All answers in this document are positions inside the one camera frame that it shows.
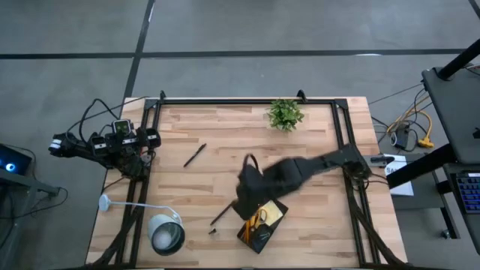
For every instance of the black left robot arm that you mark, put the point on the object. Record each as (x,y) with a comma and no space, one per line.
(67,144)

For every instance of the black computer with blue light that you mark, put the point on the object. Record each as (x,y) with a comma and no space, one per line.
(18,157)

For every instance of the yellow sticky note pad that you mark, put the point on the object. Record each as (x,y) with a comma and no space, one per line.
(275,213)

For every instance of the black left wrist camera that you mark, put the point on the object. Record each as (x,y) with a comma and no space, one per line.
(122,127)

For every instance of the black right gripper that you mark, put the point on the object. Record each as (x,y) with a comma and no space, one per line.
(270,180)

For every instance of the slim black pen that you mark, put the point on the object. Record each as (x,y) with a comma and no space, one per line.
(195,155)

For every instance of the backlit computer keyboard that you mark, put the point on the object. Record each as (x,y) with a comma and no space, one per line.
(468,193)

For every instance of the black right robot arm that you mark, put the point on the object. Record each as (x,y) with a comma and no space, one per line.
(337,161)

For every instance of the black mesh desk organizer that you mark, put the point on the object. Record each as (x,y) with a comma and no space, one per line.
(258,245)

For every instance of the grey metal side table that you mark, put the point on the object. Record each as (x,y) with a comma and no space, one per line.
(22,182)

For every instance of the small green potted plant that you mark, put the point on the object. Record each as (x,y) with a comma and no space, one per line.
(285,114)

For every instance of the black power adapter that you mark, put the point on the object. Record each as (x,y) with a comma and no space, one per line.
(402,137)

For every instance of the grey laptop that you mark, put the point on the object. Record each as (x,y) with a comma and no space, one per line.
(457,112)

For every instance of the black marker pen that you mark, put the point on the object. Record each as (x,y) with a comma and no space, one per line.
(221,214)

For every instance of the grey side desk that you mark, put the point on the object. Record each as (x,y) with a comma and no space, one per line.
(427,210)

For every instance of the white desk lamp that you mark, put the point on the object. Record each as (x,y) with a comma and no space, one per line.
(165,234)

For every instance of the black metal pole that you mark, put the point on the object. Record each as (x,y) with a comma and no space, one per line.
(457,62)

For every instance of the white paper sheet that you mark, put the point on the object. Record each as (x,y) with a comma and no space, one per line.
(403,187)

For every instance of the black aluminium table frame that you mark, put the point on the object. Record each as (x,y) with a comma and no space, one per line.
(243,101)

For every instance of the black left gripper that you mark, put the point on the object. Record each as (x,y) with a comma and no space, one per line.
(127,144)

